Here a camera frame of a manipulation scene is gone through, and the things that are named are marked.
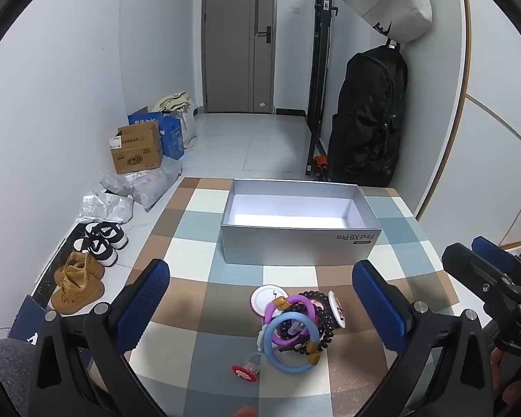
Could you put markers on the tan suede shoe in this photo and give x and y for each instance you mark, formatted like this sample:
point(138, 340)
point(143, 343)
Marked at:
point(82, 267)
point(76, 295)

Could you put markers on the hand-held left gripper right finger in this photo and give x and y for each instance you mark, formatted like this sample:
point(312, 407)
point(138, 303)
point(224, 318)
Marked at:
point(375, 299)

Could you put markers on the white round figure charm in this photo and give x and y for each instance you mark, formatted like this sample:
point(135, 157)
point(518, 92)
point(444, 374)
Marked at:
point(336, 308)

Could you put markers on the blue paper bag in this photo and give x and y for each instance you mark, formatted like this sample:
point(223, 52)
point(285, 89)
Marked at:
point(26, 321)

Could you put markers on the blue cardboard box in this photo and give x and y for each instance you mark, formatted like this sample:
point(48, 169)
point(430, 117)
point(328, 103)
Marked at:
point(173, 139)

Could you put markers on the white canvas bag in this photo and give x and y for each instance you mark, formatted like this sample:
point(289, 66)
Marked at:
point(390, 0)

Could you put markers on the brown cardboard box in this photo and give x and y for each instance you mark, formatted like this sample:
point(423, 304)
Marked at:
point(139, 152)

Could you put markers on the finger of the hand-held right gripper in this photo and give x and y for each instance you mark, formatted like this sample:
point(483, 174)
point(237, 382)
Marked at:
point(493, 252)
point(469, 265)

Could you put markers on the black backpack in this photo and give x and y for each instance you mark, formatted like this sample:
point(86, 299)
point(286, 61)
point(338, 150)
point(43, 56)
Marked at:
point(369, 117)

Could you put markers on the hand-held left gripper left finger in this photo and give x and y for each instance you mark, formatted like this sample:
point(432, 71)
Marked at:
point(150, 289)

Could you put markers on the grey cardboard box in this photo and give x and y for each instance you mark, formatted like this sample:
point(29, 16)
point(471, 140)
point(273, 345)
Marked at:
point(286, 247)

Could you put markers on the black metal rack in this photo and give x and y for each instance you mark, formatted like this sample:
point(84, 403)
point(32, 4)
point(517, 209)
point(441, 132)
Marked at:
point(319, 95)

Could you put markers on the small orange object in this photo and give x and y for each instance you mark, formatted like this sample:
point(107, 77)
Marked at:
point(320, 164)

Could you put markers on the grey plastic mailer bag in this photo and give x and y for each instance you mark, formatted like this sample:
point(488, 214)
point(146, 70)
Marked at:
point(117, 182)
point(156, 184)

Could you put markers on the white round compact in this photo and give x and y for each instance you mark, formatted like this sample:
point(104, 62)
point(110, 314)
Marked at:
point(260, 299)

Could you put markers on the crinkled silver plastic bag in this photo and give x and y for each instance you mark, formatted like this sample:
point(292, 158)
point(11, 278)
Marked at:
point(106, 208)

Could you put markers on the white plastic bag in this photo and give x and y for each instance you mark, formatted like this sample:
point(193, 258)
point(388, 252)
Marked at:
point(190, 128)

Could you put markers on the white wardrobe with wood trim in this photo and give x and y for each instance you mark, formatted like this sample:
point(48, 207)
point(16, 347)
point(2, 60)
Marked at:
point(503, 160)

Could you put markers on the grey door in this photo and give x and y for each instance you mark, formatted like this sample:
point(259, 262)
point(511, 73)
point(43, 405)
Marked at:
point(230, 52)

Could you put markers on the black and white sneaker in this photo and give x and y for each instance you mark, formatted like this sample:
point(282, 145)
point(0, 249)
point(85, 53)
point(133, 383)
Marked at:
point(97, 252)
point(108, 232)

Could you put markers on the checked tablecloth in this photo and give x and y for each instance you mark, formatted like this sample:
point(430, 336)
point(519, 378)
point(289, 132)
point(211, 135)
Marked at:
point(225, 312)

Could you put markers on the beige cloth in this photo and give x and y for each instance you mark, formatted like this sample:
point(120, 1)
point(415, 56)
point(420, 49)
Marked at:
point(171, 102)

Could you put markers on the person's right hand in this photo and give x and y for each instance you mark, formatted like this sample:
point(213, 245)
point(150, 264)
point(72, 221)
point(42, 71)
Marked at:
point(510, 393)

